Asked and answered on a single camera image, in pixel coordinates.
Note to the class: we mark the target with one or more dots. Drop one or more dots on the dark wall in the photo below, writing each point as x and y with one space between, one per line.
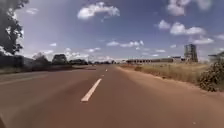
16 62

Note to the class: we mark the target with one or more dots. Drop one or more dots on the long low building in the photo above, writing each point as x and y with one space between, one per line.
150 61

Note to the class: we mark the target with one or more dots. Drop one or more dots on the reddish dirt verge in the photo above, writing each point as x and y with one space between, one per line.
173 83

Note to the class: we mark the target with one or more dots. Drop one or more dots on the dry grass field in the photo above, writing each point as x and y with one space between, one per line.
173 70

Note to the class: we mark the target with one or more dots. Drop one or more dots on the row of distant trees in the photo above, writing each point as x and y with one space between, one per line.
60 59

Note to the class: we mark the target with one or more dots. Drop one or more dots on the tall grey building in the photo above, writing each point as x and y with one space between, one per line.
191 53

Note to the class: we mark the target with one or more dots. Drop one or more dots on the white dashed centre line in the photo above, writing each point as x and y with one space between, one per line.
90 91

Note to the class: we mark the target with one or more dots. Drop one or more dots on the tall dark tree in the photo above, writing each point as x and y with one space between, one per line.
9 26

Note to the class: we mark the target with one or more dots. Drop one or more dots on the green bush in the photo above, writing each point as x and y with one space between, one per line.
212 77

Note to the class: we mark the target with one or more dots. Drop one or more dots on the brown asphalt road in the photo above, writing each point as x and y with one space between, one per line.
133 106

